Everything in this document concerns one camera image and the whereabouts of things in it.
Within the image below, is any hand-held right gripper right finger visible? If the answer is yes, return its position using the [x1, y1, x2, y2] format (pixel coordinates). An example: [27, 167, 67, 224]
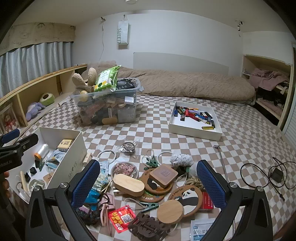
[196, 159, 273, 241]

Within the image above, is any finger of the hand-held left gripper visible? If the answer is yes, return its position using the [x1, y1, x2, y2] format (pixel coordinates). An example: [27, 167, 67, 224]
[0, 133, 39, 154]
[0, 128, 20, 146]

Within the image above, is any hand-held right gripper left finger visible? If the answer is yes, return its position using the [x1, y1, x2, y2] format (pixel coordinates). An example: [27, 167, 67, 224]
[25, 159, 101, 241]

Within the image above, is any teal candy packet strip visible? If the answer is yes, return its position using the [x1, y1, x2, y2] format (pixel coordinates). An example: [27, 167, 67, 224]
[92, 173, 109, 193]

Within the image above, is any panda cork coaster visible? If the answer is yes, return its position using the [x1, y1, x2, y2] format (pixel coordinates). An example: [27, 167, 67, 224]
[141, 169, 174, 192]
[168, 185, 204, 218]

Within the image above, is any white shoe box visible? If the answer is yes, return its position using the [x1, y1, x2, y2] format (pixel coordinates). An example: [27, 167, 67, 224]
[9, 127, 88, 204]

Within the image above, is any dark crochet piece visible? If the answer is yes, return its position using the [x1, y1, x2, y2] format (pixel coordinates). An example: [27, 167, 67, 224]
[77, 186, 103, 226]

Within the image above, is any white blue medicine sachet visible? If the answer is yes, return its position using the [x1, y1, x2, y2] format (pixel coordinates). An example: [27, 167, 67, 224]
[191, 219, 216, 241]

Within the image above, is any person's left hand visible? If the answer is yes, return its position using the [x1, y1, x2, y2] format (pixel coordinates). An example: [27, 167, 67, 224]
[0, 171, 10, 204]

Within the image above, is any framed red white picture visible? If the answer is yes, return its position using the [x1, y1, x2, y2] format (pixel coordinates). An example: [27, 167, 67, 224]
[0, 104, 15, 135]

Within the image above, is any red booklet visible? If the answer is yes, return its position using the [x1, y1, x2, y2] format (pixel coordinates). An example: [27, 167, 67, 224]
[198, 191, 214, 212]

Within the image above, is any clear tape roll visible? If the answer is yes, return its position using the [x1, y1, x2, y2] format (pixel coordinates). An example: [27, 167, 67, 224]
[37, 144, 50, 160]

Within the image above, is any metal telescopic back scratcher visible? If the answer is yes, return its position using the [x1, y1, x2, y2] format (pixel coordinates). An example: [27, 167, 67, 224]
[213, 145, 236, 233]

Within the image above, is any pink hair clip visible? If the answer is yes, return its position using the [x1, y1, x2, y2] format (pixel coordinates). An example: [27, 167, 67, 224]
[99, 192, 115, 226]

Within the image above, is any purple plush toy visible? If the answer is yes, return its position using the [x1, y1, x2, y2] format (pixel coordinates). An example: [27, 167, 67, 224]
[25, 102, 45, 121]

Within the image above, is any grey lace scrunchie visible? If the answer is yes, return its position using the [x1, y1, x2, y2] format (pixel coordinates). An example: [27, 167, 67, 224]
[170, 153, 193, 167]

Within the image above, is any small yellow box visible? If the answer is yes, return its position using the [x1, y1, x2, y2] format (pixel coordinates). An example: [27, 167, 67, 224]
[57, 138, 74, 150]

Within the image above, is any bag of pink petals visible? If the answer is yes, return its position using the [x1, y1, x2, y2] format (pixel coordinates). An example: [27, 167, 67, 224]
[110, 162, 139, 180]

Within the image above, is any oval wooden box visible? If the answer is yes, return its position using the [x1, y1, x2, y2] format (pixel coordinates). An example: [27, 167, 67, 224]
[113, 173, 145, 197]

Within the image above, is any green coconut plush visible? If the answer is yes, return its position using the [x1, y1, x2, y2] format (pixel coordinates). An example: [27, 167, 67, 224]
[39, 92, 55, 106]

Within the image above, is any square wooden box pink top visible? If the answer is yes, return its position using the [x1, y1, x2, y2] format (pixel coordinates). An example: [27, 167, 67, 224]
[149, 164, 178, 188]

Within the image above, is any round wooden lid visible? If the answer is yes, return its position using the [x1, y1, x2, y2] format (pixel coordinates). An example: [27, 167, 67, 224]
[157, 200, 185, 224]

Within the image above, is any red sachet packet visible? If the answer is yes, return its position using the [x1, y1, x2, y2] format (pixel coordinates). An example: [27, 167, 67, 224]
[108, 205, 137, 233]

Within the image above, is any white shallow tray box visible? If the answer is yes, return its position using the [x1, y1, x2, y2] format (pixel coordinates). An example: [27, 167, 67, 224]
[168, 101, 223, 141]

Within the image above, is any wooden bedside shelf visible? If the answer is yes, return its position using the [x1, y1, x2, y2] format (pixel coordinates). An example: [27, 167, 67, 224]
[0, 64, 88, 135]

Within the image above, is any green print cork coaster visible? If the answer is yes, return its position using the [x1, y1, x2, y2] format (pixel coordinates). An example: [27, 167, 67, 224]
[136, 183, 167, 202]

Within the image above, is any pile of colourful lighters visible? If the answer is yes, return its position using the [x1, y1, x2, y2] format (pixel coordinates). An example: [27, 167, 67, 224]
[172, 105, 215, 130]

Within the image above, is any brown carved wooden ornament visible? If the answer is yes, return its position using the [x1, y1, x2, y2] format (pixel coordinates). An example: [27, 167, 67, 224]
[128, 213, 170, 241]

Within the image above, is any clear plastic storage bin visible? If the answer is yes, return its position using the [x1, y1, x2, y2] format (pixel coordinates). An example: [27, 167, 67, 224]
[70, 77, 144, 127]

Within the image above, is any grey curtain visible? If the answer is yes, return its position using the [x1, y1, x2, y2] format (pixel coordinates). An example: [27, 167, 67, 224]
[0, 41, 73, 98]

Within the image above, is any brown plush toy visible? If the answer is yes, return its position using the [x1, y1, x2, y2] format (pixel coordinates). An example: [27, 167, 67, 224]
[72, 67, 97, 93]

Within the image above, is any beige quilt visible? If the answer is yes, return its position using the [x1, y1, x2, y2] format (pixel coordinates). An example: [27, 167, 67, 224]
[81, 61, 256, 106]

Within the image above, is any green wet wipes pack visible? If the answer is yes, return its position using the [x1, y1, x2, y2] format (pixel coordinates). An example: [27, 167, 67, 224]
[94, 65, 122, 93]

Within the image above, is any dark clothes pile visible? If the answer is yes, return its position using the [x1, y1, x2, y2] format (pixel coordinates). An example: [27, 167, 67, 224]
[255, 86, 289, 116]

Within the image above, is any black device box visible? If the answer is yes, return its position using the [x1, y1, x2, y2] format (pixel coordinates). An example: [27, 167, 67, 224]
[116, 79, 137, 90]

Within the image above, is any beige printed valance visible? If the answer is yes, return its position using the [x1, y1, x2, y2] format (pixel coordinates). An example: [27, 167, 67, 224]
[0, 22, 75, 56]

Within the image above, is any pink clothes pile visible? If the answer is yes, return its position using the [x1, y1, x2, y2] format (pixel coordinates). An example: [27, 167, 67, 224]
[248, 68, 289, 91]

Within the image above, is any wooden wardrobe nook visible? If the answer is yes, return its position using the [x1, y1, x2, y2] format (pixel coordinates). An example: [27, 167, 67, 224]
[242, 54, 292, 130]

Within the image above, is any white paper bag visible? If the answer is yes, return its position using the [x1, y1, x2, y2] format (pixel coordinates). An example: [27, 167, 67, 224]
[117, 14, 129, 45]

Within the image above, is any jute rope bundle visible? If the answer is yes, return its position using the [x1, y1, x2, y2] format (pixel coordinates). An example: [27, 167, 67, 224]
[186, 175, 204, 189]

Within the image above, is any white ring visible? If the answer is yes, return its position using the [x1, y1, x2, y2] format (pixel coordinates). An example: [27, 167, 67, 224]
[99, 149, 116, 163]

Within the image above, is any black charger with cable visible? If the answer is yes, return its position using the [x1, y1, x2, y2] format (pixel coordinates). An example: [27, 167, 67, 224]
[240, 157, 296, 202]

